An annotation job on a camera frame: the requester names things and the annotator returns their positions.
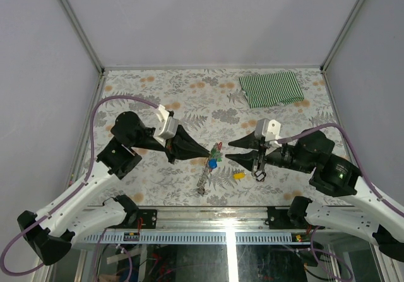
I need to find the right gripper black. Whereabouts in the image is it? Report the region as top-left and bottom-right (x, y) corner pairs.
(224, 128), (314, 173)

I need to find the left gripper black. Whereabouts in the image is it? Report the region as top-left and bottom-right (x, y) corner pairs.
(131, 124), (212, 164)

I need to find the blue key tag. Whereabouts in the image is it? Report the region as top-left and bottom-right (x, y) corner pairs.
(208, 158), (217, 170)

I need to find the metal key holder red handle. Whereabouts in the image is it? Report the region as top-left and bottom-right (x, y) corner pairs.
(197, 142), (223, 196)

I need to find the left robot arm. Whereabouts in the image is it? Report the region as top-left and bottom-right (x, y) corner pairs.
(17, 110), (210, 266)

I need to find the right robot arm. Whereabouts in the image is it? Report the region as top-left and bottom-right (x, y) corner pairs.
(226, 127), (403, 261)

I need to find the yellow key tag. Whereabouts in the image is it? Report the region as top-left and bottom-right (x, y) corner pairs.
(233, 172), (246, 180)

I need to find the black key tag lower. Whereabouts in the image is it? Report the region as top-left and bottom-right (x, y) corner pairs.
(254, 172), (266, 182)

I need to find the green white striped cloth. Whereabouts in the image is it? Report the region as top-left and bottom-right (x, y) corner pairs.
(239, 71), (305, 109)

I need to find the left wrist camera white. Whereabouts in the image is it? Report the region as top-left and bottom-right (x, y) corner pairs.
(153, 105), (179, 146)

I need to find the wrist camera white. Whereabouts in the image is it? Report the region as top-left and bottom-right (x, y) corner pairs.
(254, 119), (281, 148)
(153, 105), (179, 146)

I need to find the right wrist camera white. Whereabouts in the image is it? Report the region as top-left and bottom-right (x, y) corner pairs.
(254, 119), (281, 148)

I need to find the aluminium front rail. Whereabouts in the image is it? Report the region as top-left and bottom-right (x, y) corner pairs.
(142, 206), (297, 232)

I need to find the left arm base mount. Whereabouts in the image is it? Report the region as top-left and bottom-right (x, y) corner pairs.
(118, 209), (158, 230)

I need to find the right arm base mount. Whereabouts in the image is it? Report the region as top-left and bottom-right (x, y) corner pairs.
(264, 196), (312, 230)

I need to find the white slotted cable duct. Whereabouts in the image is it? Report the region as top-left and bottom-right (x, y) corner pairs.
(80, 231), (310, 245)

